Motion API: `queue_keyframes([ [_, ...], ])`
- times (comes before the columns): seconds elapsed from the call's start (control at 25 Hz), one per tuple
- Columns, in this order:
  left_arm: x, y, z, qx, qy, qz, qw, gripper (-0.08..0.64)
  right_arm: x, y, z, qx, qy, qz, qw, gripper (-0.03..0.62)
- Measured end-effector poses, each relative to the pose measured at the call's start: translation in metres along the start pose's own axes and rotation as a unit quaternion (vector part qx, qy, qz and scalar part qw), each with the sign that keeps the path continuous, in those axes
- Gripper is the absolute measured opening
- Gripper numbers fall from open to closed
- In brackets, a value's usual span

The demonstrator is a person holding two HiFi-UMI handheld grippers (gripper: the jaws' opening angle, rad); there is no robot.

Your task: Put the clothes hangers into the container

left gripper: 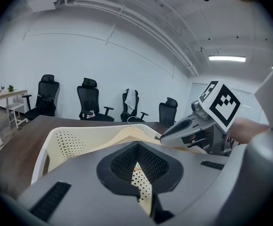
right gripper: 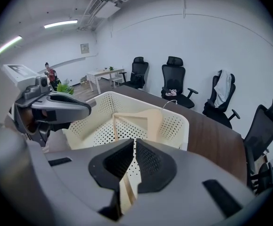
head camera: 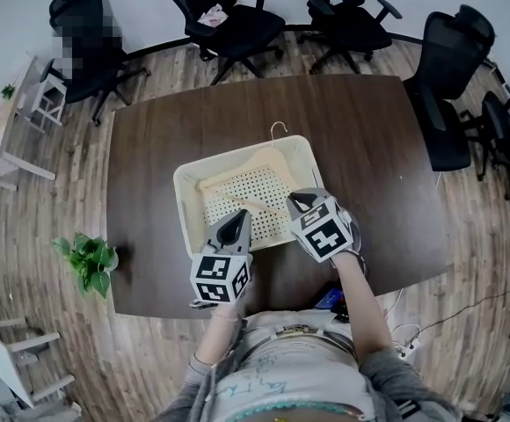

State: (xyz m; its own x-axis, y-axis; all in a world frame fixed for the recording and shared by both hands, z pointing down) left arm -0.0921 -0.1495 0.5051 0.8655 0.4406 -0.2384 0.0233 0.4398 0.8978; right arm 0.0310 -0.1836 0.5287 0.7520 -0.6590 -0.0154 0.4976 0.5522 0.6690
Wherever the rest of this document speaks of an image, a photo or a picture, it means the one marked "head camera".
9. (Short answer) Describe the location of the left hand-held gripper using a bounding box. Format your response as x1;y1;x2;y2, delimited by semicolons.
188;208;255;309

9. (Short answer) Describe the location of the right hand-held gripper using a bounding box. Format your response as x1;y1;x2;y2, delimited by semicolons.
286;187;362;266

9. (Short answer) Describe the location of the wooden clothes hanger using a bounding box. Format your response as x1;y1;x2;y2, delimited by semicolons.
197;120;302;215

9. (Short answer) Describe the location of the cream plastic basket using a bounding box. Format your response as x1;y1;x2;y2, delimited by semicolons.
172;135;325;258

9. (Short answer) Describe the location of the person's right forearm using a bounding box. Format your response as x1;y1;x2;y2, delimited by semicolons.
331;252;395;362

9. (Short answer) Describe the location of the person's left forearm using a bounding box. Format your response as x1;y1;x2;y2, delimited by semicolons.
197;303;245;364

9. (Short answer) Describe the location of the black device blue screen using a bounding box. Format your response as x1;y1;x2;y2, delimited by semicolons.
314;287;344;310

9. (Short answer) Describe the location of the green potted plant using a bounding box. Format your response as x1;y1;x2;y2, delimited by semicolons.
51;232;120;299

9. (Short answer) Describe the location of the person's grey white clothing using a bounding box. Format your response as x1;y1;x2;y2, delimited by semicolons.
153;309;463;422

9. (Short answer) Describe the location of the black mesh office chair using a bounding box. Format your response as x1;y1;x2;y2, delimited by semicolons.
403;4;497;173

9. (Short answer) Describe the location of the pink crumpled cloth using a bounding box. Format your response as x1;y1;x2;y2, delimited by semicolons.
198;4;229;28

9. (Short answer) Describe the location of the white stool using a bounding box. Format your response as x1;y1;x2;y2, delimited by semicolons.
15;75;68;134

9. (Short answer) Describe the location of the white desk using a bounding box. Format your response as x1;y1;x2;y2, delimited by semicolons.
0;316;76;408

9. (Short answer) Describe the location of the white floor cable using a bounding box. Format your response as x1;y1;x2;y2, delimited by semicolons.
382;287;426;360

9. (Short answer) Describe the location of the black floor cable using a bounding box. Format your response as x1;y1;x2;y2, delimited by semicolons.
390;292;510;333

